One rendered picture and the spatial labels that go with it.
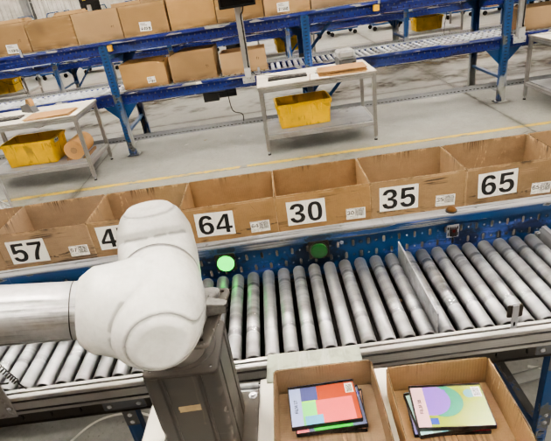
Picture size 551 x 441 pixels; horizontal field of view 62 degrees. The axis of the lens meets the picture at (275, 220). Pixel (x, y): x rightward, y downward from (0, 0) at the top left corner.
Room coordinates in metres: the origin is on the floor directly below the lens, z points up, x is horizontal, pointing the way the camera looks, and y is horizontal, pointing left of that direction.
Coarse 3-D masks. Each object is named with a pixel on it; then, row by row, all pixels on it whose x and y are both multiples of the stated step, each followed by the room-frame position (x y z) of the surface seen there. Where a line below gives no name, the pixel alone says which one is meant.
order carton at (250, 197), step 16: (240, 176) 1.99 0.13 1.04; (256, 176) 1.99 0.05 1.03; (192, 192) 1.99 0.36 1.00; (208, 192) 1.99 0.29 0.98; (224, 192) 1.99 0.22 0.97; (240, 192) 1.99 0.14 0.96; (256, 192) 1.99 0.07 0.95; (272, 192) 1.98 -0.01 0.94; (192, 208) 1.71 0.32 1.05; (208, 208) 1.70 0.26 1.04; (224, 208) 1.70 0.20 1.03; (240, 208) 1.70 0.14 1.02; (256, 208) 1.70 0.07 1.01; (272, 208) 1.70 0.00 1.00; (192, 224) 1.71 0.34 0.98; (240, 224) 1.70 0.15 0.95; (272, 224) 1.70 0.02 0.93; (208, 240) 1.70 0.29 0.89
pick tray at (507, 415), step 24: (456, 360) 0.90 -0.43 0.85; (480, 360) 0.90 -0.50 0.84; (408, 384) 0.91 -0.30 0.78; (432, 384) 0.91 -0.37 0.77; (480, 384) 0.89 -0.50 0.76; (504, 384) 0.80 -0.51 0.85; (504, 408) 0.78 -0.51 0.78; (408, 432) 0.78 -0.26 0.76; (504, 432) 0.74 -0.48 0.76; (528, 432) 0.67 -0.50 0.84
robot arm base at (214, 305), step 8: (208, 288) 0.92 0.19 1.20; (216, 288) 0.92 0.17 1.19; (208, 296) 0.86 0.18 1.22; (216, 296) 0.90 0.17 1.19; (208, 304) 0.83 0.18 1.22; (216, 304) 0.83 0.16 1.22; (224, 304) 0.85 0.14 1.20; (208, 312) 0.83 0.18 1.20; (216, 312) 0.82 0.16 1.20; (224, 312) 0.82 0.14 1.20; (200, 336) 0.76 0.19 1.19
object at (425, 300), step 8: (400, 248) 1.57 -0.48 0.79; (400, 256) 1.57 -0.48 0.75; (408, 264) 1.45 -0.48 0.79; (408, 272) 1.45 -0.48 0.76; (408, 280) 1.45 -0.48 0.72; (416, 280) 1.35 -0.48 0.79; (416, 288) 1.35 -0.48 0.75; (424, 288) 1.28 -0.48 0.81; (424, 296) 1.27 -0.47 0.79; (424, 304) 1.26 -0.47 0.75; (432, 304) 1.19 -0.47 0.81; (432, 312) 1.18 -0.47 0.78; (432, 320) 1.18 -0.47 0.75
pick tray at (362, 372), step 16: (288, 368) 0.97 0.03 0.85; (304, 368) 0.96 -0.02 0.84; (320, 368) 0.96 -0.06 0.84; (336, 368) 0.96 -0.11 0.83; (352, 368) 0.95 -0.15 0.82; (368, 368) 0.95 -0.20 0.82; (288, 384) 0.96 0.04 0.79; (304, 384) 0.96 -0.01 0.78; (368, 384) 0.95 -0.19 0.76; (288, 400) 0.94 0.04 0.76; (368, 400) 0.89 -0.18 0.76; (288, 416) 0.88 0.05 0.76; (368, 416) 0.84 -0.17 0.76; (384, 416) 0.78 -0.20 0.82; (288, 432) 0.83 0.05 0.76; (352, 432) 0.80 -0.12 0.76; (368, 432) 0.79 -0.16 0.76; (384, 432) 0.78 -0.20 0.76
